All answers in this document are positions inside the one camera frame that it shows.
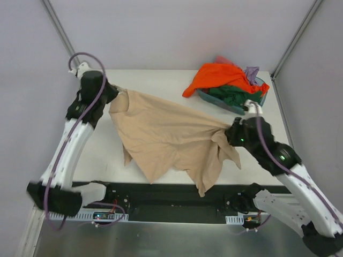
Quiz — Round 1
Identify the beige t shirt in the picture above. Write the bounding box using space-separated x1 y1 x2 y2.
109 89 241 196

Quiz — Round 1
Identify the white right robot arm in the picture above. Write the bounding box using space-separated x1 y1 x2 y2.
225 117 342 256

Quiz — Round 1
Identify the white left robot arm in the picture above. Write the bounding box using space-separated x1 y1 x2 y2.
27 70 118 217

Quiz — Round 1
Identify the green t shirt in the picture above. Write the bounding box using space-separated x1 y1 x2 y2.
208 85 263 106

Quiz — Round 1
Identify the teal plastic laundry basket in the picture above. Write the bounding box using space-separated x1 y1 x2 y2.
197 78 269 116

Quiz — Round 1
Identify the lilac t shirt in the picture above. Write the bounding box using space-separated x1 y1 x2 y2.
244 66 259 85

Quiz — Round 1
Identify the orange t shirt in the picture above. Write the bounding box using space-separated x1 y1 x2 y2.
182 63 270 97

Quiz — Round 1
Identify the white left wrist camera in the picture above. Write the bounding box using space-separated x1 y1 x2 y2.
68 62 91 79

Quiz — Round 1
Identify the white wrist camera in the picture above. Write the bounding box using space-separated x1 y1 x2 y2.
242 100 263 116
68 62 91 79

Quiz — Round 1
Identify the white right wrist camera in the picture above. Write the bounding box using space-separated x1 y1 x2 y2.
242 100 263 116

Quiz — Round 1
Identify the left aluminium frame post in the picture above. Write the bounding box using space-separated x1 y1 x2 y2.
40 0 75 56

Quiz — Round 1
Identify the aluminium frame post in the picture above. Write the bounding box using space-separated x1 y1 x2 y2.
40 0 75 56
271 0 325 81

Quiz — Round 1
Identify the right white cable duct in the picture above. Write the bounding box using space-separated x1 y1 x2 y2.
225 215 261 225

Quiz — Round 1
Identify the white cable duct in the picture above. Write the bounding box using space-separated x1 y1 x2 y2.
225 215 261 225
66 210 129 222

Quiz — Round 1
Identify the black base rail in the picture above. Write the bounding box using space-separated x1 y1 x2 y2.
72 182 274 223

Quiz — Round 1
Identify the left white cable duct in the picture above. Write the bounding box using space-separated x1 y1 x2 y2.
66 210 129 222

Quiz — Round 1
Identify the right aluminium frame post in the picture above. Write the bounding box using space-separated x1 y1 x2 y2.
271 0 325 81

